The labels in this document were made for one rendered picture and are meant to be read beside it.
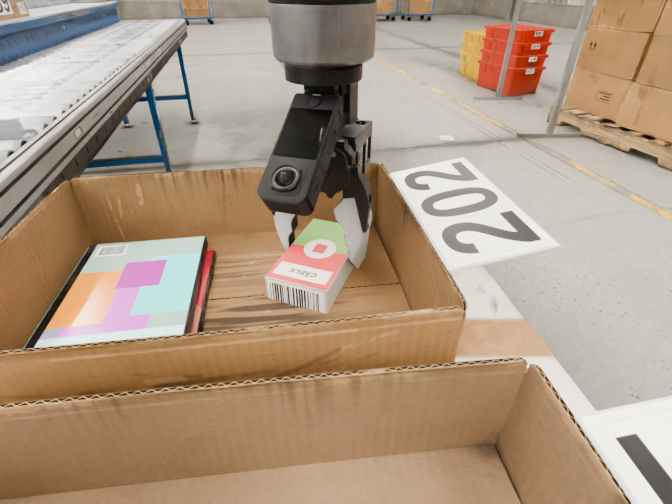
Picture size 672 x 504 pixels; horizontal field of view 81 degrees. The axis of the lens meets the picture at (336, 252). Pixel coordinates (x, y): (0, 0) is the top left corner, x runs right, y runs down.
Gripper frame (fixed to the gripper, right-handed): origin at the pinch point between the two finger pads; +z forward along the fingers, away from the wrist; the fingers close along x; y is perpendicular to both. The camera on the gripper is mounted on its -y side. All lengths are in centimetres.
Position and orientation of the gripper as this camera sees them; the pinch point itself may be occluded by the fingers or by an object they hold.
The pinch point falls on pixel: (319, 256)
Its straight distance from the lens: 45.5
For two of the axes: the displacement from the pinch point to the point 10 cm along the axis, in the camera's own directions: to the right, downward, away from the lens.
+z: 0.0, 8.2, 5.7
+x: -9.4, -2.0, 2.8
